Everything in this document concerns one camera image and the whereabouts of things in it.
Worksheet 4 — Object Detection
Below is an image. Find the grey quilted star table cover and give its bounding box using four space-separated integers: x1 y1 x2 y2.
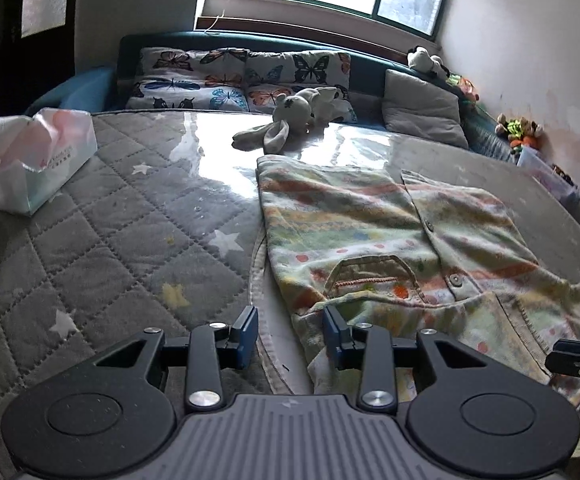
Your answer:
0 110 580 480

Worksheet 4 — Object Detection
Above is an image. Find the white plush rabbit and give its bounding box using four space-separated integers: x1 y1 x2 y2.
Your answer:
231 86 351 155

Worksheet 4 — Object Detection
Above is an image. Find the panda plush toy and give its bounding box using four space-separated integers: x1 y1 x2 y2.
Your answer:
407 46 448 78

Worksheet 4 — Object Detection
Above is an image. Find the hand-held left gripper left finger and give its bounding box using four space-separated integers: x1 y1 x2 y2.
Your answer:
92 306 259 413

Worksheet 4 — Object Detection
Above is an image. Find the butterfly print pillow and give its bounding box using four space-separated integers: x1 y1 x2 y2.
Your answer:
125 47 251 113
245 51 358 123

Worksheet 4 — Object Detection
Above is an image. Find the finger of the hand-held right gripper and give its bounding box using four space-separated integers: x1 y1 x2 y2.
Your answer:
544 336 580 392

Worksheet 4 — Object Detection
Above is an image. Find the colourful plush toy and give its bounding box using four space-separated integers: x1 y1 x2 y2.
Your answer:
447 74 480 103

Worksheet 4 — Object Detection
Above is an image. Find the soft tissue pack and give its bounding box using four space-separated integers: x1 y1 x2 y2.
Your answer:
0 107 98 217

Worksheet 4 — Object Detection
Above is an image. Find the clear plastic storage box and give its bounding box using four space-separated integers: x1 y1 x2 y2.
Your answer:
517 145 580 206

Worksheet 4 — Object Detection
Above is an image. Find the dark wooden door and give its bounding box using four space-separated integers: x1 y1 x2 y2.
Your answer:
0 0 81 111

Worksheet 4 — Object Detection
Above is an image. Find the brown teddy bear toy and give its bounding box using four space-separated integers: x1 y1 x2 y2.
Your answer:
494 114 540 143

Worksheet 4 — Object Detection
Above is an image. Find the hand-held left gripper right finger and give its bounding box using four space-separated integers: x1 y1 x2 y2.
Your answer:
323 305 490 413

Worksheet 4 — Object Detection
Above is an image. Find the pastel patterned children's shirt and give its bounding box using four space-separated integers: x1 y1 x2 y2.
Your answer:
256 155 580 406

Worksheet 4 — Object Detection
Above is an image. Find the grey pillow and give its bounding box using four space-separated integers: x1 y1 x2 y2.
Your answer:
381 68 470 150

